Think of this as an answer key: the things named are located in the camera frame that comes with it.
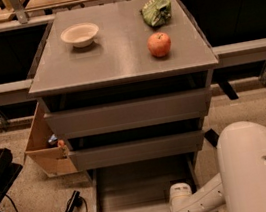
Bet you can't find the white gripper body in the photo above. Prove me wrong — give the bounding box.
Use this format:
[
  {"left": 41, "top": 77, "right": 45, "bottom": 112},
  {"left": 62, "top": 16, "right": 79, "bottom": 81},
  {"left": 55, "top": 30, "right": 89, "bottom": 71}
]
[{"left": 169, "top": 183, "right": 192, "bottom": 212}]

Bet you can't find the grey bottom drawer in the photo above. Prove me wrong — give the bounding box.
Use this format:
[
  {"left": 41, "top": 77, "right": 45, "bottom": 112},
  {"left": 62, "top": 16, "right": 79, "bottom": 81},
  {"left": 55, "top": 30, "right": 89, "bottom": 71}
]
[{"left": 72, "top": 149, "right": 220, "bottom": 212}]

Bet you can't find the grey drawer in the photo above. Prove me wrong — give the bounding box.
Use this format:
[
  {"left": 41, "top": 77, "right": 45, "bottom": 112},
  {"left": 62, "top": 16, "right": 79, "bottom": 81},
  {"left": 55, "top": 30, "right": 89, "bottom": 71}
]
[
  {"left": 44, "top": 87, "right": 211, "bottom": 138},
  {"left": 69, "top": 130, "right": 203, "bottom": 171},
  {"left": 72, "top": 149, "right": 220, "bottom": 212}
]

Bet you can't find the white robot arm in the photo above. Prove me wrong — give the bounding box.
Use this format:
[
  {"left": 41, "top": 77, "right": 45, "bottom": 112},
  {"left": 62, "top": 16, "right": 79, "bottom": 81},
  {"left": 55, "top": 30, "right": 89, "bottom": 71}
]
[{"left": 169, "top": 121, "right": 266, "bottom": 212}]

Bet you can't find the grey top drawer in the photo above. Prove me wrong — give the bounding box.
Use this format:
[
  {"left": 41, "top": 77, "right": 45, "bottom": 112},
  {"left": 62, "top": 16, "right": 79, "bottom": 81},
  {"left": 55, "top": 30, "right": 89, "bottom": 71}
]
[{"left": 44, "top": 87, "right": 211, "bottom": 138}]

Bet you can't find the grey middle drawer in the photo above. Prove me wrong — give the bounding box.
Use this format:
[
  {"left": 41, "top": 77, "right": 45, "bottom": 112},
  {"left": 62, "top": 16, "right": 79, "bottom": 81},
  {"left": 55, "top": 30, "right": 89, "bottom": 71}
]
[{"left": 69, "top": 130, "right": 203, "bottom": 171}]

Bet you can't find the grey drawer cabinet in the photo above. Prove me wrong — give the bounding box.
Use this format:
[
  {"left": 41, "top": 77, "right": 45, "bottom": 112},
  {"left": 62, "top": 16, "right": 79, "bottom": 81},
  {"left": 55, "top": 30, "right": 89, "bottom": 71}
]
[{"left": 16, "top": 0, "right": 237, "bottom": 195}]

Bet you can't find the black power adapter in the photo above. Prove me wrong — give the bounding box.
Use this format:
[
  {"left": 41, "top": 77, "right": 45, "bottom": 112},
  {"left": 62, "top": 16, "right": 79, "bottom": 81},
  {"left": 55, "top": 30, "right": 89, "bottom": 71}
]
[{"left": 204, "top": 128, "right": 219, "bottom": 147}]

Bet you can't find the brown cardboard box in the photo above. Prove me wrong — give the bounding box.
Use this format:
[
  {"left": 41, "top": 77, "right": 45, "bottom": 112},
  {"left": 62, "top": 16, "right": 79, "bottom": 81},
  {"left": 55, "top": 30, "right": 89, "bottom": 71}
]
[{"left": 25, "top": 105, "right": 77, "bottom": 177}]

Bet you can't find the orange item in box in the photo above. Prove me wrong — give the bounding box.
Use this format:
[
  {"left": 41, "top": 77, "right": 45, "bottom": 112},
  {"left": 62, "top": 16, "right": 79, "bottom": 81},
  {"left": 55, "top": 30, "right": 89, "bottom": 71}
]
[{"left": 57, "top": 139, "right": 65, "bottom": 148}]

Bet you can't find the blue item in box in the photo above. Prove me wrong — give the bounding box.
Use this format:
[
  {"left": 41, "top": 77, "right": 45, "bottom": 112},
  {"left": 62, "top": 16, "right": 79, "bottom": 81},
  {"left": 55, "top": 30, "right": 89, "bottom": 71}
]
[{"left": 48, "top": 134, "right": 58, "bottom": 147}]

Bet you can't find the red apple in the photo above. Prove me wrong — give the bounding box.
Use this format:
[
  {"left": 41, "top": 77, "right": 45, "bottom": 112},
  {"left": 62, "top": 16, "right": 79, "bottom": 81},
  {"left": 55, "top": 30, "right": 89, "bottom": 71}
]
[{"left": 147, "top": 32, "right": 171, "bottom": 58}]

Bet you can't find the green chip bag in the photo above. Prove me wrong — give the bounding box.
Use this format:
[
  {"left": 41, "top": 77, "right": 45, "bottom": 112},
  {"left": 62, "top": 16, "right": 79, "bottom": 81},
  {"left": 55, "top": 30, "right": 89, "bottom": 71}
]
[{"left": 140, "top": 0, "right": 172, "bottom": 28}]

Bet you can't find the white paper bowl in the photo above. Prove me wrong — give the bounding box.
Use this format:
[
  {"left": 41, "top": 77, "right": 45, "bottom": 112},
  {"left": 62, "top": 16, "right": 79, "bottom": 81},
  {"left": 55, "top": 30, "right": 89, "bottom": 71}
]
[{"left": 60, "top": 22, "right": 99, "bottom": 48}]

